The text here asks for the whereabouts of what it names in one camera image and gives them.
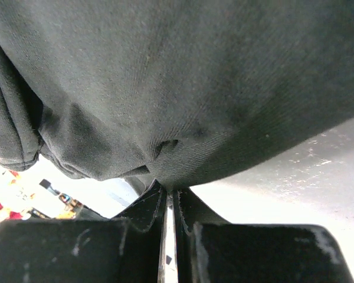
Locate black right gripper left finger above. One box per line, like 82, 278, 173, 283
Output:
0, 182, 166, 282

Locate black printed t-shirt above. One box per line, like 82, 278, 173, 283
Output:
0, 1, 354, 189

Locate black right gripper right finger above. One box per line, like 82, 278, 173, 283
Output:
173, 188, 353, 282

